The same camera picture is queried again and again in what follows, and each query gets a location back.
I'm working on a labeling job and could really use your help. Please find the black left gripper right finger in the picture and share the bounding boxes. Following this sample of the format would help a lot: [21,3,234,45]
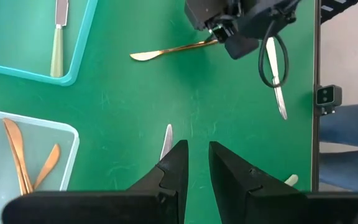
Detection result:
[209,141,306,224]

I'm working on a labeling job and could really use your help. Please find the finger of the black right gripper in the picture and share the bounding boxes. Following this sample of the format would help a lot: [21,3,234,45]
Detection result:
[224,30,260,60]
[208,22,229,44]

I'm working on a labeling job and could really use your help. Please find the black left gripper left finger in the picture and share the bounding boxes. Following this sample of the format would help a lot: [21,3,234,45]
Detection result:
[126,139,189,224]

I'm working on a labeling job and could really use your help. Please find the knife with cream handle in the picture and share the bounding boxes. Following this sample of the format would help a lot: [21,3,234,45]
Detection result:
[265,36,288,121]

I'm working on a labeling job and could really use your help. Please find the knife with pale green handle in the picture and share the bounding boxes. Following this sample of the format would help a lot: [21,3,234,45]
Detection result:
[159,123,174,162]
[283,174,300,187]
[49,0,70,78]

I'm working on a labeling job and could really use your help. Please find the black slotted bar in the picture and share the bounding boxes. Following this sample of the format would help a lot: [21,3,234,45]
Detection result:
[320,0,358,25]

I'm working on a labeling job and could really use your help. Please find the person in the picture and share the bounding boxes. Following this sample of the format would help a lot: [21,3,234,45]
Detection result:
[318,103,358,191]

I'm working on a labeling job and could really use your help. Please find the teal plastic bin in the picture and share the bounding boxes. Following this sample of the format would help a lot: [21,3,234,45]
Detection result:
[0,0,99,87]

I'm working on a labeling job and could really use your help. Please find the black cable loop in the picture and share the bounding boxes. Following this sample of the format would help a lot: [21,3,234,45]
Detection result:
[258,19,290,89]

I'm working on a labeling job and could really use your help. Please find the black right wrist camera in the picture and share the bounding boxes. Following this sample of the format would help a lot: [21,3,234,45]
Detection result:
[184,0,229,31]

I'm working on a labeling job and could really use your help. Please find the black table frame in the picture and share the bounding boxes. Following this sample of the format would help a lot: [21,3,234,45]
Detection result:
[311,0,322,192]

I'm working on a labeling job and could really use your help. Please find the grey table-level camera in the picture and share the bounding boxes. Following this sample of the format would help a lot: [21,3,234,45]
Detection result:
[314,84,343,117]

